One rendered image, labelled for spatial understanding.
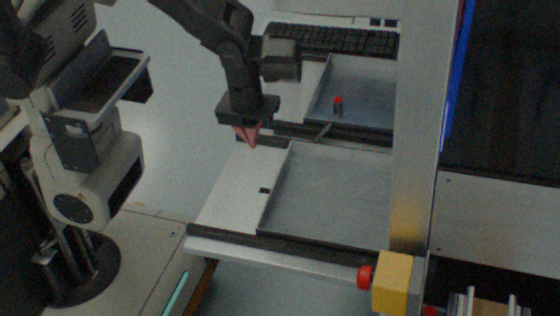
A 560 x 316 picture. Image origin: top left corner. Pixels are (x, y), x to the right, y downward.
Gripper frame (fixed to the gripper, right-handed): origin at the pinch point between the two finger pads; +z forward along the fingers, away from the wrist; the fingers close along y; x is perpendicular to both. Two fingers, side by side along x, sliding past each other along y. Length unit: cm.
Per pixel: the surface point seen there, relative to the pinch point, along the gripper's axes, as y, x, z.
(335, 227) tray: 14.4, 0.6, 20.3
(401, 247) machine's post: 28.9, -12.3, 6.9
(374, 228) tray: 21.8, 2.2, 20.5
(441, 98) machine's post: 33.0, -12.3, -24.2
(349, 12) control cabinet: -3, 89, 26
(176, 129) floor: -89, 113, 106
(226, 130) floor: -66, 117, 107
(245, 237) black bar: -1.4, -7.4, 18.2
